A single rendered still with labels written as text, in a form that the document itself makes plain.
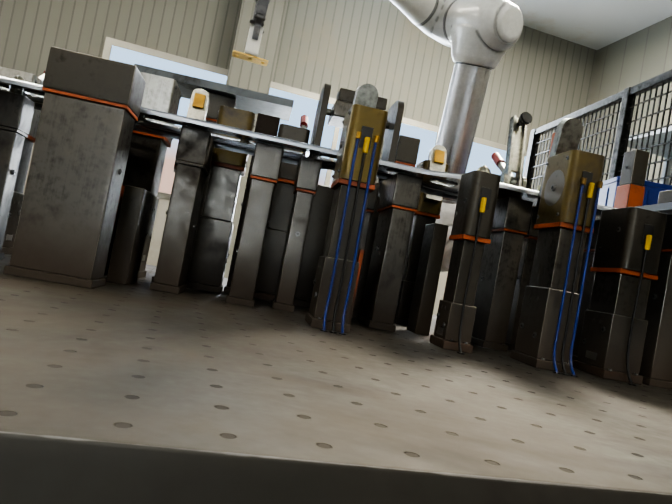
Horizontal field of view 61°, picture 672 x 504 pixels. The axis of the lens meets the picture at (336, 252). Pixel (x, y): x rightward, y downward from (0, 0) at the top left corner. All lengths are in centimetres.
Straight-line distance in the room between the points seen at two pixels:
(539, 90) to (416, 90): 112
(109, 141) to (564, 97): 475
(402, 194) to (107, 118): 51
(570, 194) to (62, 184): 76
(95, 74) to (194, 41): 350
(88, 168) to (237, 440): 66
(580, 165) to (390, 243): 34
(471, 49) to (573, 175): 72
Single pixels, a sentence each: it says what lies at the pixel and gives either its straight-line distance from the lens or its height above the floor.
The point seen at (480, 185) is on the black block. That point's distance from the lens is 94.
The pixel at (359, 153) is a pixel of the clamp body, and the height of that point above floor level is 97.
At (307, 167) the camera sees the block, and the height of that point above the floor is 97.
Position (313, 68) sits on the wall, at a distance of 447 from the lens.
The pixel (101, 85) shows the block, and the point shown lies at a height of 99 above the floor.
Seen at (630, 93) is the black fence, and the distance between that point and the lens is 212.
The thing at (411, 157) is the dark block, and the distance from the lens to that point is 131.
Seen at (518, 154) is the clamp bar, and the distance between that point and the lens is 137.
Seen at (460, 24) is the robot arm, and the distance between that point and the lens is 164.
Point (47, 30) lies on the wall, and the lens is 448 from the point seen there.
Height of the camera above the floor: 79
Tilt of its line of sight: 2 degrees up
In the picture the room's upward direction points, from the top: 11 degrees clockwise
